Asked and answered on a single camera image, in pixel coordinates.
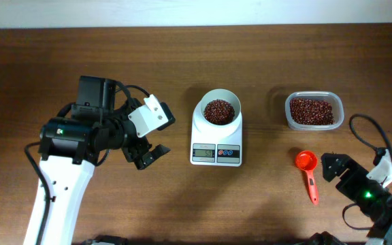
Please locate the orange measuring scoop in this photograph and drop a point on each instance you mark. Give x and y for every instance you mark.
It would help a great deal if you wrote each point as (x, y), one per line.
(307, 162)

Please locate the red adzuki beans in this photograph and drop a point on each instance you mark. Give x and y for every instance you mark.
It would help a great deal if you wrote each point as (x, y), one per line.
(311, 112)

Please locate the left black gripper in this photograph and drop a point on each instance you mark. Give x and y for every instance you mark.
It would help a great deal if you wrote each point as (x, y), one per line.
(132, 154)

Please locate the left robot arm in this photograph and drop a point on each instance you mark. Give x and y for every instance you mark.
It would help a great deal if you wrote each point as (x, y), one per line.
(78, 139)

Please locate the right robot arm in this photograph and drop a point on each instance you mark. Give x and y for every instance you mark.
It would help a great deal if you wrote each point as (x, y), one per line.
(381, 231)

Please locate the clear plastic bean container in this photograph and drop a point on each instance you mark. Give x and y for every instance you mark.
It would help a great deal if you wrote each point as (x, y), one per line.
(332, 98)

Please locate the white plastic bowl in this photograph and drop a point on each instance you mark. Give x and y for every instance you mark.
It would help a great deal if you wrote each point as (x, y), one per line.
(219, 109)

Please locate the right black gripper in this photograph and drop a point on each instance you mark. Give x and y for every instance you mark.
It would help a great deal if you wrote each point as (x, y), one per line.
(347, 171)

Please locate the white digital kitchen scale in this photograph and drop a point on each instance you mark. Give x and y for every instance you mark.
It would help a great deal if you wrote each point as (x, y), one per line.
(215, 147)

